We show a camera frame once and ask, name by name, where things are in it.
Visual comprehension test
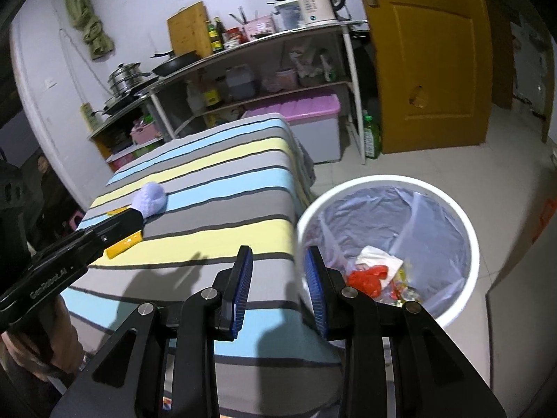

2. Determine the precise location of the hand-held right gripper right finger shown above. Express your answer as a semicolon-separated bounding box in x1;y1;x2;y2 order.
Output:
304;246;508;418

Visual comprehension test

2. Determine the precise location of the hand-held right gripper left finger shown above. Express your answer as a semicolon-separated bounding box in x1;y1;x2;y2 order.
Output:
50;246;254;418

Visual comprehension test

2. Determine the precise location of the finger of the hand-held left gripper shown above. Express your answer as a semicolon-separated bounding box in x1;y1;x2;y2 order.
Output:
41;209;145;267

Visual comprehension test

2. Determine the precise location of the yellow snack packet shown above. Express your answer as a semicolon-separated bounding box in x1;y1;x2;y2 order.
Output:
107;207;144;261

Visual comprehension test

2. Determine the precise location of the red wrapper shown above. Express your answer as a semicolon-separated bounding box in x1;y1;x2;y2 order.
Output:
346;265;389;299

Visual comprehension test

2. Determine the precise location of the white foam fruit net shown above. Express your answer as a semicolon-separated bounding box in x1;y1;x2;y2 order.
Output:
133;182;168;219

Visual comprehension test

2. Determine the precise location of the white snack packet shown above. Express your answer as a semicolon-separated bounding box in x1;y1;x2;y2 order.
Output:
354;246;405;280

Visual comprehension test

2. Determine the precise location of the white trash bin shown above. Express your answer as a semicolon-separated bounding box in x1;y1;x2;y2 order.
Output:
296;175;480;330

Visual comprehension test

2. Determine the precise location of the person's left hand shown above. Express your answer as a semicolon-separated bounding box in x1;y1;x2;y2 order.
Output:
0;300;84;378

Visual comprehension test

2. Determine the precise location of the pink stool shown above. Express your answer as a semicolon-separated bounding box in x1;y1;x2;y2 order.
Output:
65;210;86;233

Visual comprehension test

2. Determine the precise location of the translucent bin liner bag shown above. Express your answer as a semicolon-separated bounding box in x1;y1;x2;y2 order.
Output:
305;185;471;315

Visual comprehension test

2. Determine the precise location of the striped bed sheet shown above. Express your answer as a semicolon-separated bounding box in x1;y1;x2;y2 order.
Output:
58;113;345;418

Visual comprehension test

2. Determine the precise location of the pink plastic basket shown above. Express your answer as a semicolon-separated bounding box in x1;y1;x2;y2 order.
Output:
131;117;160;146

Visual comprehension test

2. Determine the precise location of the yellow power strip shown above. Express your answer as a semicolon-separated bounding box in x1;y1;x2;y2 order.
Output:
80;103;99;132

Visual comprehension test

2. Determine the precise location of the black induction cooker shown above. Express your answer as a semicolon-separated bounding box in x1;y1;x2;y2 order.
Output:
101;92;147;115

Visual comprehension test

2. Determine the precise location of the steel steamer pot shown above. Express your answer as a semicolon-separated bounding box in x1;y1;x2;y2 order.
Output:
108;63;142;97

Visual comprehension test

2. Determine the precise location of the white plastic jug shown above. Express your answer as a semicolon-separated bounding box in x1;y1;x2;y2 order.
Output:
186;80;205;114

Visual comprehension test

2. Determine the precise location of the green plastic bottle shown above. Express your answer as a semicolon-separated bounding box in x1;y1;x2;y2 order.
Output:
362;111;383;160

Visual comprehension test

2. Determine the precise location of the dark bottle with yellow label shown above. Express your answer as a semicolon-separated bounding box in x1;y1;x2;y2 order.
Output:
204;79;221;111

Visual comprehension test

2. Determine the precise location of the storage box with pink lid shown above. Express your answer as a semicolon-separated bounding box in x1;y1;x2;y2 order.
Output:
241;93;343;164

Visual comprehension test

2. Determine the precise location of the black frying pan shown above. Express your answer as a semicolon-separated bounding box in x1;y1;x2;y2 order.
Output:
150;50;199;77

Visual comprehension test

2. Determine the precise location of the grey plastic jug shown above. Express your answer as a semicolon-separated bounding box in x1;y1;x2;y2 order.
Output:
225;64;258;101

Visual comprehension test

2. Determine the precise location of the pink cup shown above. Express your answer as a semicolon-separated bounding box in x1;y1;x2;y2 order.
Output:
275;67;299;89

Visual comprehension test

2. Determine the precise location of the green hanging cloth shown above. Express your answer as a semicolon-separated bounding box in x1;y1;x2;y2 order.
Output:
63;0;115;60

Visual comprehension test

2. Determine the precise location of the wooden cutting board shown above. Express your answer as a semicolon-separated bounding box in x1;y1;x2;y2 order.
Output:
167;2;214;60

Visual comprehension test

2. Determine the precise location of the metal kitchen shelf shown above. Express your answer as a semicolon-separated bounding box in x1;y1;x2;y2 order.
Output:
87;20;371;167

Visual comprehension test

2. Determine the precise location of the pink utensil holder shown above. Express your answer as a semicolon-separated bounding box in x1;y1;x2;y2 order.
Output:
241;15;277;40

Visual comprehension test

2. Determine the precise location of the yellow wooden door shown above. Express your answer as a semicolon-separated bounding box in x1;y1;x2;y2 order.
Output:
352;0;495;156

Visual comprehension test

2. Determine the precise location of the clear plastic container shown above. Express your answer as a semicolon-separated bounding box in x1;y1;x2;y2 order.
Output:
274;0;301;31

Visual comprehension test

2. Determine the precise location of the white electric kettle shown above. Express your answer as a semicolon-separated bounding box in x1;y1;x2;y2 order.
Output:
292;0;347;27

